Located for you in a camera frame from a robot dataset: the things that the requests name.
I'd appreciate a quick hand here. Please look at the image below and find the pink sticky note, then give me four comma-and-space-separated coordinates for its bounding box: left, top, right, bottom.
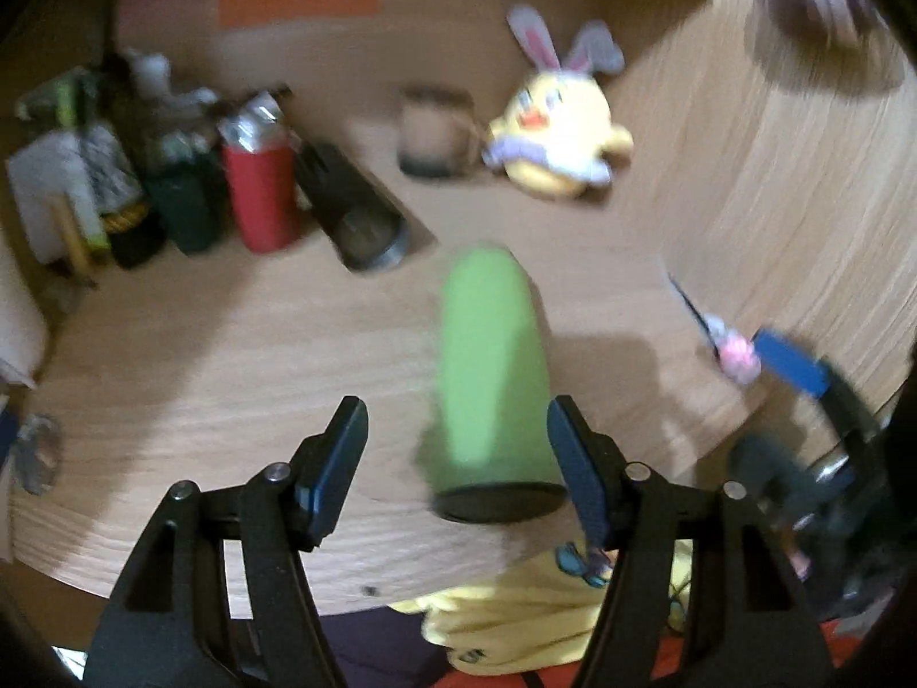
118, 0, 213, 36

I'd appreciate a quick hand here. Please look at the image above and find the red thermos bottle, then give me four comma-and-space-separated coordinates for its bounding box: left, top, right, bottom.
219, 92, 300, 253

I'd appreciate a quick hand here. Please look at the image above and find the dark steel tumbler lying down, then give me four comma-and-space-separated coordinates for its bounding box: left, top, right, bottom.
294, 142, 412, 273

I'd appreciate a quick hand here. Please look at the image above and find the yellow cloth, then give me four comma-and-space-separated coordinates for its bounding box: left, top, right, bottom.
388, 539, 696, 679

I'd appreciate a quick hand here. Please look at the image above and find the black pen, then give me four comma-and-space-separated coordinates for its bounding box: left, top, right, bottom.
668, 276, 726, 357

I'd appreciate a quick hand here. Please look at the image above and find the white paper sheet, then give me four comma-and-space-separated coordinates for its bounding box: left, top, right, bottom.
6, 129, 105, 264

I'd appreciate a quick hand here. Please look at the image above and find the green cup with black lid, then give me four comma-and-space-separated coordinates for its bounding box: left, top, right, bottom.
424, 245, 566, 525

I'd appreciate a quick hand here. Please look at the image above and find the beige mug with brown lid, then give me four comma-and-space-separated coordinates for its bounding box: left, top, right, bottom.
397, 84, 480, 180

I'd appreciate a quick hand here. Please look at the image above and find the yellow chick plush toy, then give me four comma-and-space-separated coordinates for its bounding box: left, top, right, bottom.
482, 3, 634, 199

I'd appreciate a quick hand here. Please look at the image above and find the dark green box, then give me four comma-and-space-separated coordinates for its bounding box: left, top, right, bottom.
148, 153, 229, 255

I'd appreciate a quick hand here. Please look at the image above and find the yellow pencil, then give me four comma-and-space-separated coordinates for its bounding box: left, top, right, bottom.
48, 194, 96, 287

